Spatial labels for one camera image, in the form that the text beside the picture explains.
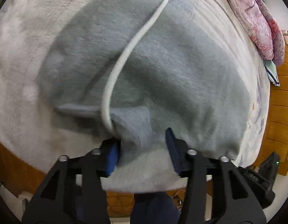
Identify grey fleece hoodie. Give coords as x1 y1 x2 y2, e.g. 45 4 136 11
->
38 0 251 193

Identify teal striped pillow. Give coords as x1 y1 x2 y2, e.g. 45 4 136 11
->
264 60 280 87

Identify white floral bed sheet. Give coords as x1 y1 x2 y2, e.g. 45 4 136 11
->
0 0 270 172

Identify purple floral quilt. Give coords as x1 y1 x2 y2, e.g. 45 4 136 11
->
227 0 285 66

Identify person's dark blue trousers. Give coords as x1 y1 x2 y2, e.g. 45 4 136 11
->
130 192 180 224

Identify white hoodie drawstring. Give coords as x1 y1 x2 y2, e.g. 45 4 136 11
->
101 0 181 134

